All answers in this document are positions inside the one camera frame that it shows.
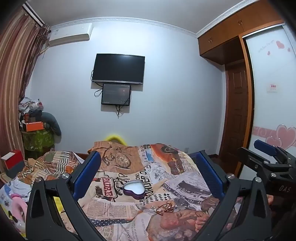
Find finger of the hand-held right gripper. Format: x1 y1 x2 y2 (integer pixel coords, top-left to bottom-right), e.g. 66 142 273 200
254 139 296 163
238 147 293 177

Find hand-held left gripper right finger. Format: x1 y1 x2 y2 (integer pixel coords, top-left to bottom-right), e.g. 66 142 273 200
188 149 272 241

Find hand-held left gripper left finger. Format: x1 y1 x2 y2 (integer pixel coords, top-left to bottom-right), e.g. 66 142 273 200
25 151 107 241

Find purple heart-shaped tin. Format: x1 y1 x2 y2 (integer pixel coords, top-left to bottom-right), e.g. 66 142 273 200
123 181 146 199

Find gold chain necklace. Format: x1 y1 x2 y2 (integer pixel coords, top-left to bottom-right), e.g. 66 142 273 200
155 201 174 216

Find yellow plush toy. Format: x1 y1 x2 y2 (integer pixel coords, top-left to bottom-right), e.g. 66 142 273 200
104 133 127 146

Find brown wooden door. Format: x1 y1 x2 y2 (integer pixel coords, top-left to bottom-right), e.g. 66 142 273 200
225 62 250 164

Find printed newspaper-pattern blanket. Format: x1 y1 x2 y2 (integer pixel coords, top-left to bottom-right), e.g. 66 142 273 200
0 139 247 241

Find green patterned bundle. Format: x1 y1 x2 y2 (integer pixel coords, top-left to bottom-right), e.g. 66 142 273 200
21 129 55 154

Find orange box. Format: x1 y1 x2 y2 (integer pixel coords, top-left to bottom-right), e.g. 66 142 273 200
25 121 44 132

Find red and white box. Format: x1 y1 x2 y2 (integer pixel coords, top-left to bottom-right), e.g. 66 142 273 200
0 149 25 179

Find white heart-print wardrobe door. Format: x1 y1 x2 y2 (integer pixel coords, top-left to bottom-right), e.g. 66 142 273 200
245 25 296 154

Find pink plush toy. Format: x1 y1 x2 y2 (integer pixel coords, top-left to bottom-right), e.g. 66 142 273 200
10 194 26 224

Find pile of clothes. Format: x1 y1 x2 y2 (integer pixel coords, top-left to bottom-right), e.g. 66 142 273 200
18 97 44 116

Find striped brown curtain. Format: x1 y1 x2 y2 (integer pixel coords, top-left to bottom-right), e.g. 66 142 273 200
0 7 50 173

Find wooden overhead cabinet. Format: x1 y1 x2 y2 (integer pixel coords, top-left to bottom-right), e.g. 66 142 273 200
197 0 285 62

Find white air conditioner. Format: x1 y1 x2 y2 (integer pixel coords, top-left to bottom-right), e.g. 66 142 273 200
48 22 93 48

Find black monitor cable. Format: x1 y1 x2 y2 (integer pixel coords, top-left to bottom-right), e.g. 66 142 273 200
115 97 130 119

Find small black wall monitor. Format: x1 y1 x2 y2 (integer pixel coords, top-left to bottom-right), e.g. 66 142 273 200
101 84 132 106

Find black wall television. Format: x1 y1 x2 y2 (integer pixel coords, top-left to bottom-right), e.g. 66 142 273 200
92 53 146 85

